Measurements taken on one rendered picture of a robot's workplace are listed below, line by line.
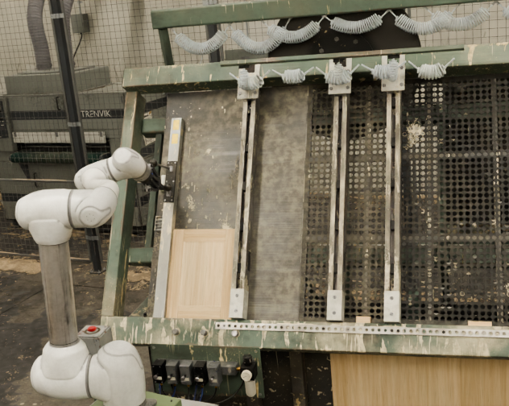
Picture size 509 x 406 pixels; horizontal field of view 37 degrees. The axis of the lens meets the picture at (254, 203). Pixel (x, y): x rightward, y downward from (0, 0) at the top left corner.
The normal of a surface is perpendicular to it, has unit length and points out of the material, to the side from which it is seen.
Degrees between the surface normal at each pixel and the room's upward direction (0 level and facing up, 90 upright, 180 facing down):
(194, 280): 57
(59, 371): 84
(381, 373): 90
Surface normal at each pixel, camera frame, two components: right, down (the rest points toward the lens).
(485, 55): -0.26, -0.28
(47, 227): -0.02, 0.34
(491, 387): -0.26, 0.29
